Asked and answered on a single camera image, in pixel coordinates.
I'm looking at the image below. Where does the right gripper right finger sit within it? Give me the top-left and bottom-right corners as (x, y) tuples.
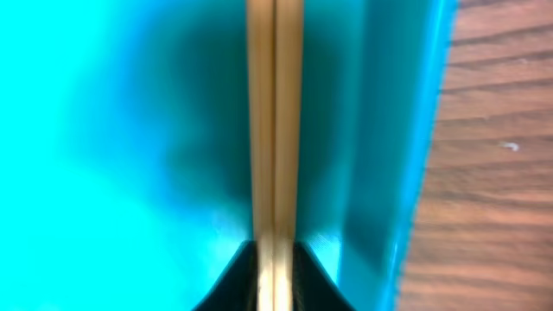
(292, 242), (353, 311)

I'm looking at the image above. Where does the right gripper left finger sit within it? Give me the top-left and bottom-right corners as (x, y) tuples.
(193, 241), (258, 311)

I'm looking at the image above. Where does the wooden chopstick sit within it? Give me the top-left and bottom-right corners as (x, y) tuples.
(274, 0), (304, 311)
(246, 0), (275, 311)

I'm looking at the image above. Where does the teal serving tray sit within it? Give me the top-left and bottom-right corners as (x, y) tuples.
(1, 0), (456, 310)

